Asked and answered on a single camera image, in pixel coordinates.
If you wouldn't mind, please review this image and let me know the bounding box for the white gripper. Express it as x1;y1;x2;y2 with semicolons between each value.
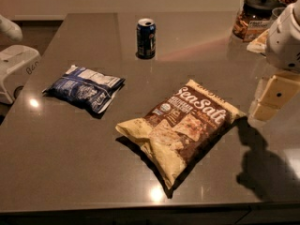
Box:
248;2;300;122

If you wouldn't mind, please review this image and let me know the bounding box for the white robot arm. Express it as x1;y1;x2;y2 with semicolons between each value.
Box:
247;0;300;125

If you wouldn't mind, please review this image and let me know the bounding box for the blue pepsi can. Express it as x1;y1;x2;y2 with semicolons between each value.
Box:
136;18;157;59

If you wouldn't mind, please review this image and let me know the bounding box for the glass jar black lid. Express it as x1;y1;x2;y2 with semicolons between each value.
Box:
232;0;281;42

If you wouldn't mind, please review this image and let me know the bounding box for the sea salt chips bag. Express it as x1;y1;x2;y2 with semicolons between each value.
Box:
116;80;245;188

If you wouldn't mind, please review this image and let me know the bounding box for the blue white snack bag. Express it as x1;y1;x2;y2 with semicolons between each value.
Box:
43;65;125;114

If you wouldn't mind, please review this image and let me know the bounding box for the white rounded robot part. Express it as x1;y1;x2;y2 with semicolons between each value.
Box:
0;15;23;42

